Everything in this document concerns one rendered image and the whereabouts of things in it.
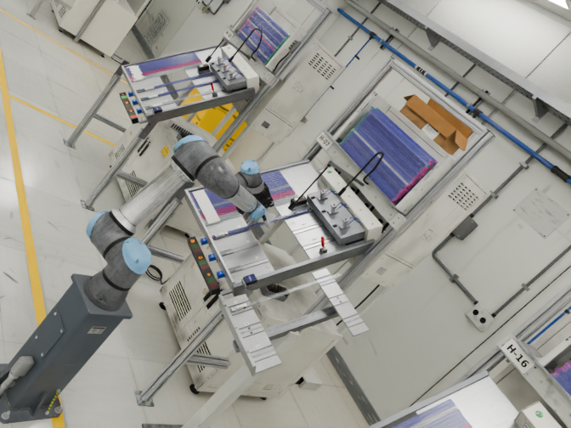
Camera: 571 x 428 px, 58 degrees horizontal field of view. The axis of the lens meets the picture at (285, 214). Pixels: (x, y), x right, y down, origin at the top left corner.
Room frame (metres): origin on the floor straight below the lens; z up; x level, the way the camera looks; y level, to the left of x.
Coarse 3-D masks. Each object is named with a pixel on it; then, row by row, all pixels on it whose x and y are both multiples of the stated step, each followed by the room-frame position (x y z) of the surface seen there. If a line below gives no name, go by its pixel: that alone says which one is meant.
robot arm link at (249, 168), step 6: (246, 162) 2.17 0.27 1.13; (252, 162) 2.17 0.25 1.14; (240, 168) 2.15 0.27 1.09; (246, 168) 2.14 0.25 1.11; (252, 168) 2.14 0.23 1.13; (258, 168) 2.19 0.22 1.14; (246, 174) 2.15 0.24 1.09; (252, 174) 2.16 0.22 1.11; (258, 174) 2.19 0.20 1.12; (246, 180) 2.14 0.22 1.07; (252, 180) 2.17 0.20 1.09; (258, 180) 2.19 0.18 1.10; (252, 186) 2.19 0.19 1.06
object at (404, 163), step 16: (368, 112) 2.72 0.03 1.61; (368, 128) 2.67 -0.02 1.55; (384, 128) 2.62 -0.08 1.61; (400, 128) 2.60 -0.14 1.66; (352, 144) 2.68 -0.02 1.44; (368, 144) 2.62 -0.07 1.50; (384, 144) 2.57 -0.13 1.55; (400, 144) 2.52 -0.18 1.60; (416, 144) 2.51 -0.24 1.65; (368, 160) 2.57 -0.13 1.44; (384, 160) 2.52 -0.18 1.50; (400, 160) 2.48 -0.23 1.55; (416, 160) 2.43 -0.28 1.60; (432, 160) 2.42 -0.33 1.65; (368, 176) 2.53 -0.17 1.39; (384, 176) 2.48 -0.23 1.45; (400, 176) 2.44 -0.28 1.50; (416, 176) 2.39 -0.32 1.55; (384, 192) 2.44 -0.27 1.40; (400, 192) 2.39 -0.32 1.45
